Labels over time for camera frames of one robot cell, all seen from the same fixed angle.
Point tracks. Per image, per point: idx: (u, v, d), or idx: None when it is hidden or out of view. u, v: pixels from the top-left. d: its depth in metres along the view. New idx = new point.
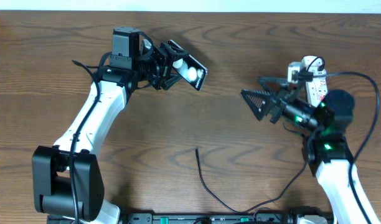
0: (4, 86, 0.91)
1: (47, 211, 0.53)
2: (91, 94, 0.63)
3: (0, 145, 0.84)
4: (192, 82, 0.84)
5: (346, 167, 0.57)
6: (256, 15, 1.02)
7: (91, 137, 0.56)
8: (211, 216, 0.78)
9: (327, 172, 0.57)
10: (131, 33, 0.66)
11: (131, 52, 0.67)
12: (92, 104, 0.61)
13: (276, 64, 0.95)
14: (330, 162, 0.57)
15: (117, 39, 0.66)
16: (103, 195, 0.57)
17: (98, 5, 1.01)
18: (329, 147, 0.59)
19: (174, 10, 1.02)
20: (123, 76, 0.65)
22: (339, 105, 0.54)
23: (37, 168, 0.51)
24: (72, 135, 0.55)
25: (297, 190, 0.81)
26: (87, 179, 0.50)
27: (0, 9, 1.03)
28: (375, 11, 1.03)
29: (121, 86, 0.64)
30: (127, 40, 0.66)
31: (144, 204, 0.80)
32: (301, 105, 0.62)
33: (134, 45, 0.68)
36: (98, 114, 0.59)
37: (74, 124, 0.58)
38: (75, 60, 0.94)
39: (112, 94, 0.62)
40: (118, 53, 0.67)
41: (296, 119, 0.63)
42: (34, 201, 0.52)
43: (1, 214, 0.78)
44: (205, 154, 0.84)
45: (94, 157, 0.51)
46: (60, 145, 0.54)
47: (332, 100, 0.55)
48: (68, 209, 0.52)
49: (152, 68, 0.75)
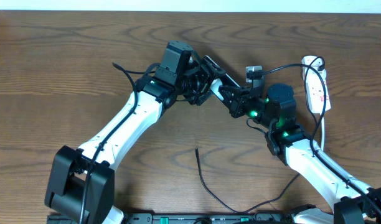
0: (4, 86, 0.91)
1: (55, 208, 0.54)
2: (129, 102, 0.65)
3: None
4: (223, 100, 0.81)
5: (307, 142, 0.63)
6: (256, 15, 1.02)
7: (115, 150, 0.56)
8: (211, 216, 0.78)
9: (293, 154, 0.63)
10: (183, 51, 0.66)
11: (179, 69, 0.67)
12: (127, 114, 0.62)
13: (276, 64, 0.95)
14: (292, 144, 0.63)
15: (170, 53, 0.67)
16: (110, 206, 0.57)
17: (98, 5, 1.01)
18: (287, 133, 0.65)
19: (174, 10, 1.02)
20: (164, 91, 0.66)
22: (279, 96, 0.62)
23: (56, 167, 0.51)
24: (98, 143, 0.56)
25: (296, 190, 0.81)
26: (99, 192, 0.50)
27: (0, 9, 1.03)
28: (374, 11, 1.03)
29: (159, 101, 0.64)
30: (178, 57, 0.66)
31: (145, 204, 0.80)
32: (256, 102, 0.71)
33: (184, 61, 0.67)
36: (129, 127, 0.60)
37: (104, 132, 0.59)
38: (116, 63, 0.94)
39: (148, 108, 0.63)
40: (165, 67, 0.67)
41: (253, 114, 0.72)
42: (45, 195, 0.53)
43: (0, 214, 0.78)
44: (205, 154, 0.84)
45: (112, 172, 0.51)
46: (84, 150, 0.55)
47: (273, 93, 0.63)
48: (75, 215, 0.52)
49: (192, 83, 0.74)
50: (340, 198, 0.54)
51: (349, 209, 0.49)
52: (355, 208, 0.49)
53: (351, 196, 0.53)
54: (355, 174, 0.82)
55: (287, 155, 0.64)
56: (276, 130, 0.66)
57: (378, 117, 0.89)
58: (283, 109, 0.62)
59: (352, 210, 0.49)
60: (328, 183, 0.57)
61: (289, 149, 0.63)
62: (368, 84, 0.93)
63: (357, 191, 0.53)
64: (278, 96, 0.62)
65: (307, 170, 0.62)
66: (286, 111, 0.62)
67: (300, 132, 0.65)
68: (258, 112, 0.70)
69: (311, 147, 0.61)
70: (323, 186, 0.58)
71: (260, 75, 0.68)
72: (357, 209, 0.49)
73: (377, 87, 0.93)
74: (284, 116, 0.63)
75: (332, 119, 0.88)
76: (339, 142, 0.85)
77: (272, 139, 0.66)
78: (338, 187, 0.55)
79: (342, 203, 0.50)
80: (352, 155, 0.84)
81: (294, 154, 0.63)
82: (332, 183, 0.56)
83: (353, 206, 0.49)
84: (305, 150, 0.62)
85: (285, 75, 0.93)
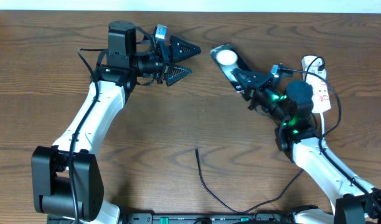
0: (4, 86, 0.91)
1: (46, 211, 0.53)
2: (91, 93, 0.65)
3: None
4: (234, 82, 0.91)
5: (314, 140, 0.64)
6: (256, 15, 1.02)
7: (89, 137, 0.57)
8: (211, 216, 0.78)
9: (300, 149, 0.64)
10: (127, 31, 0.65)
11: (129, 51, 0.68)
12: (91, 104, 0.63)
13: (276, 63, 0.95)
14: (301, 140, 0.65)
15: (112, 38, 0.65)
16: (101, 195, 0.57)
17: (98, 5, 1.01)
18: (296, 130, 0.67)
19: (174, 10, 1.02)
20: (122, 76, 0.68)
22: (299, 96, 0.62)
23: (36, 168, 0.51)
24: (71, 135, 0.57)
25: (296, 190, 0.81)
26: (86, 179, 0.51)
27: (0, 9, 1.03)
28: (373, 11, 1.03)
29: (119, 86, 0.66)
30: (124, 38, 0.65)
31: (144, 204, 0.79)
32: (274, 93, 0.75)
33: (129, 41, 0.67)
36: (98, 114, 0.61)
37: (73, 125, 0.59)
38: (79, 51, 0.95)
39: (111, 94, 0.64)
40: (114, 52, 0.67)
41: (273, 98, 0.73)
42: (33, 202, 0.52)
43: (0, 214, 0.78)
44: (205, 154, 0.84)
45: (92, 157, 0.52)
46: (59, 145, 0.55)
47: (292, 92, 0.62)
48: (69, 210, 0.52)
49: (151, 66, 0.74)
50: (343, 195, 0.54)
51: (350, 206, 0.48)
52: (357, 206, 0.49)
53: (353, 194, 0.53)
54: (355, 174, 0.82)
55: (295, 153, 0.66)
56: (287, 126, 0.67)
57: (378, 116, 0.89)
58: (301, 109, 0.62)
59: (355, 208, 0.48)
60: (332, 180, 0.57)
61: (297, 145, 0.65)
62: (368, 84, 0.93)
63: (360, 190, 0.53)
64: (297, 96, 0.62)
65: (312, 166, 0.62)
66: (303, 111, 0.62)
67: (310, 131, 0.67)
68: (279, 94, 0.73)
69: (319, 145, 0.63)
70: (325, 182, 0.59)
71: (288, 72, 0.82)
72: (360, 207, 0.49)
73: (377, 87, 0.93)
74: (299, 116, 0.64)
75: (332, 118, 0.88)
76: (339, 142, 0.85)
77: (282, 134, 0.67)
78: (342, 185, 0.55)
79: (344, 201, 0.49)
80: (352, 155, 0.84)
81: (302, 151, 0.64)
82: (337, 180, 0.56)
83: (355, 205, 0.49)
84: (312, 147, 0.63)
85: None
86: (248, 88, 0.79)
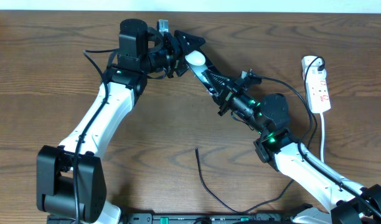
0: (4, 86, 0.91)
1: (48, 210, 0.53)
2: (101, 94, 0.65)
3: None
4: (206, 83, 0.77)
5: (295, 147, 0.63)
6: (256, 15, 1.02)
7: (96, 139, 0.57)
8: (211, 216, 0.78)
9: (282, 159, 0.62)
10: (137, 34, 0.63)
11: (140, 52, 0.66)
12: (99, 105, 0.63)
13: (276, 63, 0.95)
14: (281, 150, 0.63)
15: (124, 40, 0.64)
16: (104, 198, 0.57)
17: (98, 5, 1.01)
18: (273, 139, 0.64)
19: (174, 10, 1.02)
20: (133, 78, 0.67)
22: (276, 114, 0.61)
23: (41, 167, 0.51)
24: (78, 136, 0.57)
25: (296, 190, 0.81)
26: (89, 182, 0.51)
27: (0, 9, 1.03)
28: (374, 10, 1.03)
29: (129, 88, 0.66)
30: (134, 42, 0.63)
31: (144, 204, 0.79)
32: (246, 100, 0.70)
33: (141, 43, 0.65)
36: (105, 116, 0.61)
37: (81, 126, 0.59)
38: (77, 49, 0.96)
39: (121, 96, 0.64)
40: (126, 54, 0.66)
41: (250, 102, 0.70)
42: (37, 200, 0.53)
43: (0, 214, 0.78)
44: (205, 154, 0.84)
45: (97, 160, 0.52)
46: (65, 145, 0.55)
47: (268, 111, 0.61)
48: (70, 211, 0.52)
49: (163, 62, 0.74)
50: (335, 203, 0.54)
51: (345, 213, 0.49)
52: (350, 211, 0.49)
53: (346, 200, 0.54)
54: (355, 174, 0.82)
55: (277, 161, 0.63)
56: (265, 138, 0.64)
57: (378, 116, 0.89)
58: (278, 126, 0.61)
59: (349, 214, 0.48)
60: (324, 186, 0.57)
61: (277, 156, 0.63)
62: (369, 84, 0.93)
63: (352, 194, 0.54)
64: (272, 112, 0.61)
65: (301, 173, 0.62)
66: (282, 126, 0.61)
67: (286, 136, 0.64)
68: (255, 100, 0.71)
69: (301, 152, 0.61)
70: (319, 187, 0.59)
71: (259, 78, 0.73)
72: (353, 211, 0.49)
73: (377, 87, 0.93)
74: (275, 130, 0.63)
75: (332, 118, 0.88)
76: (339, 142, 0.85)
77: (261, 146, 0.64)
78: (333, 191, 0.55)
79: (338, 209, 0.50)
80: (352, 155, 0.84)
81: (284, 160, 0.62)
82: (326, 187, 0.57)
83: (348, 211, 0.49)
84: (294, 155, 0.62)
85: (285, 75, 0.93)
86: (224, 91, 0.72)
